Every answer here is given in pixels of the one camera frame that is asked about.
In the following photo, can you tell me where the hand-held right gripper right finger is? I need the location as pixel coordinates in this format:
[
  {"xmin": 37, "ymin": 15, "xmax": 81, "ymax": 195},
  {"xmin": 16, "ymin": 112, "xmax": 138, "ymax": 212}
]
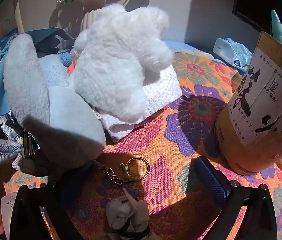
[{"xmin": 193, "ymin": 155, "xmax": 277, "ymax": 240}]

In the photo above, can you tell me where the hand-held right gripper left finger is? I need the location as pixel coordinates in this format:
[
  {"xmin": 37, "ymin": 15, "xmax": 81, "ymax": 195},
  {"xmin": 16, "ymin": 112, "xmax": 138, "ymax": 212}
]
[{"xmin": 10, "ymin": 179, "xmax": 82, "ymax": 240}]

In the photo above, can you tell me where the white fluffy plush toy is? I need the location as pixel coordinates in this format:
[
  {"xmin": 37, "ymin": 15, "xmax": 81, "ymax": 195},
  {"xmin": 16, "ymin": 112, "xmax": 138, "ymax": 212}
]
[{"xmin": 72, "ymin": 4, "xmax": 174, "ymax": 125}]

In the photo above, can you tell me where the white paper tag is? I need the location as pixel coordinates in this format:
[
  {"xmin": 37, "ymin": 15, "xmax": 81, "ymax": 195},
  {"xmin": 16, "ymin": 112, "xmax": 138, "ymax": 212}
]
[{"xmin": 1, "ymin": 192, "xmax": 19, "ymax": 240}]

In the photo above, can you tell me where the floral orange tablecloth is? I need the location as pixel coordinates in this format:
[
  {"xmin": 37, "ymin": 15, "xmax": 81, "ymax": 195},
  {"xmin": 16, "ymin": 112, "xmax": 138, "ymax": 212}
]
[{"xmin": 4, "ymin": 46, "xmax": 282, "ymax": 240}]

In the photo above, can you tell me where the white knitted cloth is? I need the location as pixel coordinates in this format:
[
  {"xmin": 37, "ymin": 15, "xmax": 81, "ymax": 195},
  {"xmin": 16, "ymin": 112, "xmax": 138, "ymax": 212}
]
[{"xmin": 93, "ymin": 64, "xmax": 183, "ymax": 142}]

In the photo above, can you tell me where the grey and blue plush toy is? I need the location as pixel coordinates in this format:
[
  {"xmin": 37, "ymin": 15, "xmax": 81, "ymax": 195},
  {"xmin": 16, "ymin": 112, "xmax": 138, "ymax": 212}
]
[{"xmin": 3, "ymin": 34, "xmax": 106, "ymax": 167}]

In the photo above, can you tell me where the white tissue pack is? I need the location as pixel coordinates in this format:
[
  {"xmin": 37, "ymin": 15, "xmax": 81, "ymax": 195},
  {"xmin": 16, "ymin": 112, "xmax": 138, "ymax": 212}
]
[{"xmin": 212, "ymin": 37, "xmax": 252, "ymax": 72}]

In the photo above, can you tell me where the blue and white box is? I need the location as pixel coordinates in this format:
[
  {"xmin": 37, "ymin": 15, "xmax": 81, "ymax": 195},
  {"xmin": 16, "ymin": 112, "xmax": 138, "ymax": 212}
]
[{"xmin": 0, "ymin": 29, "xmax": 19, "ymax": 53}]

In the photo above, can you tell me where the ribbed beige vase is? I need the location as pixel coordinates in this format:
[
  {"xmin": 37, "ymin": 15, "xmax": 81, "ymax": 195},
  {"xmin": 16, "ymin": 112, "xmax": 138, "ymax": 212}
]
[{"xmin": 81, "ymin": 0, "xmax": 129, "ymax": 33}]

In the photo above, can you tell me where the small grey plush keychain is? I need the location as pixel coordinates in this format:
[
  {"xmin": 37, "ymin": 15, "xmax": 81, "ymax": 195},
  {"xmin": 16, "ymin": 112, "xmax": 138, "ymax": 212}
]
[{"xmin": 98, "ymin": 156, "xmax": 159, "ymax": 240}]

